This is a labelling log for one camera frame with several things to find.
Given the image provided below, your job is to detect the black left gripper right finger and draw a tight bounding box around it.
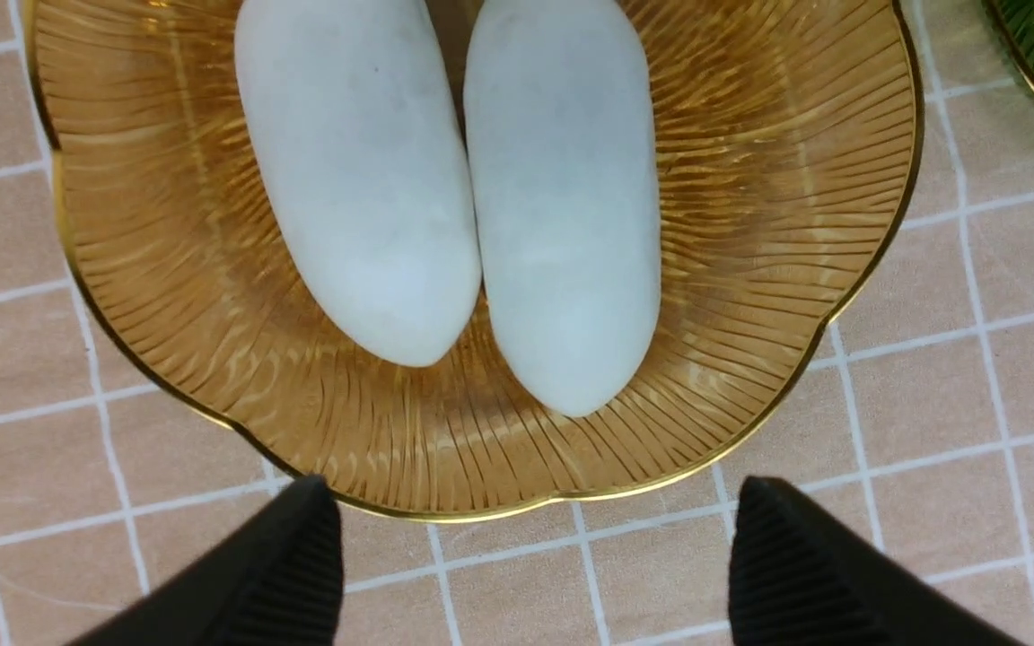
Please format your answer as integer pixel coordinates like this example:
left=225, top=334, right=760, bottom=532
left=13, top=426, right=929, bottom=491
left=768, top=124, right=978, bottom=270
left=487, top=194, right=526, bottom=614
left=729, top=476, right=1016, bottom=645

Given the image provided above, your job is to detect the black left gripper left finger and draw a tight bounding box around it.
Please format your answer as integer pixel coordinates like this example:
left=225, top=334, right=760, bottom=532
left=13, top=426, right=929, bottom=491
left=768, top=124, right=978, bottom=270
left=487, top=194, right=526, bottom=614
left=75, top=476, right=345, bottom=645

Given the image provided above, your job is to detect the white radish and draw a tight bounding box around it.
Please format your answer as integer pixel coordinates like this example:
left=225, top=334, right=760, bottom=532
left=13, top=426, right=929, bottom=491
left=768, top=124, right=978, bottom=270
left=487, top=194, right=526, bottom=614
left=462, top=1, right=662, bottom=417
left=234, top=1, right=483, bottom=367

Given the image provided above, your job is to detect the beige checked tablecloth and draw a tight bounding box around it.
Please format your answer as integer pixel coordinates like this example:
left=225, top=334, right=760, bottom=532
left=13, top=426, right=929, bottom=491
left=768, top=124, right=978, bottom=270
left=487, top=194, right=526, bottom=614
left=0, top=1, right=1034, bottom=645

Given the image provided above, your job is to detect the amber ribbed glass plate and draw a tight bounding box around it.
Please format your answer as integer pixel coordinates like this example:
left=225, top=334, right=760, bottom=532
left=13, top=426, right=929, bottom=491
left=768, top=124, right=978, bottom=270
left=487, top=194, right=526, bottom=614
left=22, top=1, right=924, bottom=523

